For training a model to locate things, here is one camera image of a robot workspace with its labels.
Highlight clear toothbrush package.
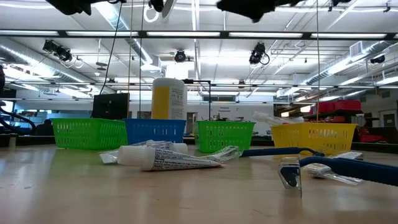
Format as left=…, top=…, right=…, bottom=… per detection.
left=200, top=145, right=243, bottom=164

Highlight clear small item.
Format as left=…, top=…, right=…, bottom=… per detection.
left=98, top=151, right=119, bottom=165

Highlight black ceiling camera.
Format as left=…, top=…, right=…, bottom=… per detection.
left=174, top=49, right=187, bottom=63
left=42, top=39, right=73, bottom=62
left=248, top=42, right=271, bottom=66

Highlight red storage bins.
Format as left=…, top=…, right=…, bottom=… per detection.
left=310, top=99, right=363, bottom=114

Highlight white Crest toothpaste tube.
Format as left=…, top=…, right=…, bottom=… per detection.
left=117, top=145, right=223, bottom=172

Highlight red box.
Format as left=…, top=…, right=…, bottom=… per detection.
left=359, top=133, right=385, bottom=143

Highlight green plastic basket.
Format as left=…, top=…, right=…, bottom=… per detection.
left=51, top=117, right=128, bottom=151
left=193, top=120, right=256, bottom=154

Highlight thick black hose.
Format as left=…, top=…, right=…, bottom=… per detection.
left=0, top=105, right=37, bottom=136

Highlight blue plastic basket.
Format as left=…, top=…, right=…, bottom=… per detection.
left=124, top=118, right=187, bottom=146

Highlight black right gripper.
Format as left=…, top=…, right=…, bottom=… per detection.
left=216, top=0, right=308, bottom=24

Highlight white hanging ring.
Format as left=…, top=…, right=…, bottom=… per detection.
left=142, top=4, right=160, bottom=24

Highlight blue disposable razor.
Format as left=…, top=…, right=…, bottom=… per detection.
left=277, top=155, right=398, bottom=190
left=241, top=147, right=326, bottom=158

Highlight black overhead frame bar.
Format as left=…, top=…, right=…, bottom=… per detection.
left=0, top=29, right=398, bottom=40

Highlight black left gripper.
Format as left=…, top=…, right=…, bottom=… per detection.
left=45, top=0, right=165, bottom=16

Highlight black hanging cable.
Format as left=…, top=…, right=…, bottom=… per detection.
left=98, top=0, right=124, bottom=96

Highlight white toothpaste tube colourful print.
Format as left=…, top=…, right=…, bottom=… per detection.
left=130, top=139, right=189, bottom=156

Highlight yellow plastic basket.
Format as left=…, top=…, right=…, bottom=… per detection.
left=271, top=123, right=358, bottom=156

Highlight thin black stand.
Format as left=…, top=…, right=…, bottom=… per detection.
left=182, top=78, right=212, bottom=121

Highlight black monitor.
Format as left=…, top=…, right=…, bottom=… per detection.
left=91, top=92, right=131, bottom=121

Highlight white canister with yellow label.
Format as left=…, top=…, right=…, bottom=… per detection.
left=151, top=77, right=188, bottom=121

